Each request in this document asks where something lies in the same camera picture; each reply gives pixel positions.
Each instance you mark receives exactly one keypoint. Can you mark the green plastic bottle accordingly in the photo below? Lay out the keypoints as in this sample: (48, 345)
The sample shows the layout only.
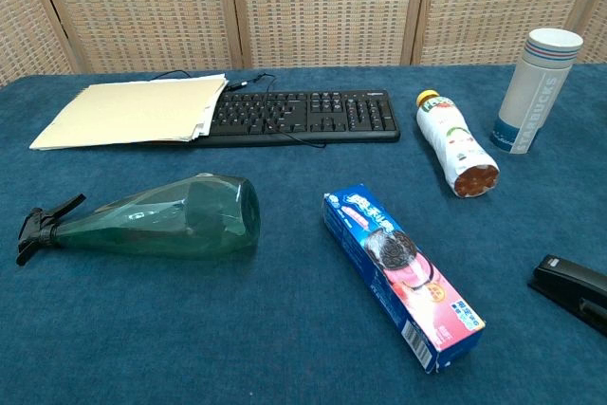
(189, 220)

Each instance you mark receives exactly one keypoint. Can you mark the white yellow-capped drink bottle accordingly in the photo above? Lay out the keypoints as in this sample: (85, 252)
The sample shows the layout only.
(455, 144)

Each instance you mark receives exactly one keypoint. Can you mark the black computer keyboard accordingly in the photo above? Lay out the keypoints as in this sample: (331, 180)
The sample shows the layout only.
(332, 115)

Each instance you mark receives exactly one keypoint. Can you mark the blue Oreo cookie box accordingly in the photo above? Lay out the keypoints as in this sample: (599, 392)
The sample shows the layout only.
(403, 272)

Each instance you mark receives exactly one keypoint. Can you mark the woven bamboo folding screen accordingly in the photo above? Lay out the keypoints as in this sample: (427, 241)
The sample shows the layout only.
(322, 6)

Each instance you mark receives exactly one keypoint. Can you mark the manila paper folder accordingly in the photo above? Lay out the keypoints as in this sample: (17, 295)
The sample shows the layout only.
(128, 111)

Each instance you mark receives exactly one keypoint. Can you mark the blue table cloth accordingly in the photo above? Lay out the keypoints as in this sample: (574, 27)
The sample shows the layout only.
(189, 329)

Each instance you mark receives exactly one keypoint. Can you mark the white Starbucks tumbler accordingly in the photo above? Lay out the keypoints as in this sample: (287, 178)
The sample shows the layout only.
(531, 97)

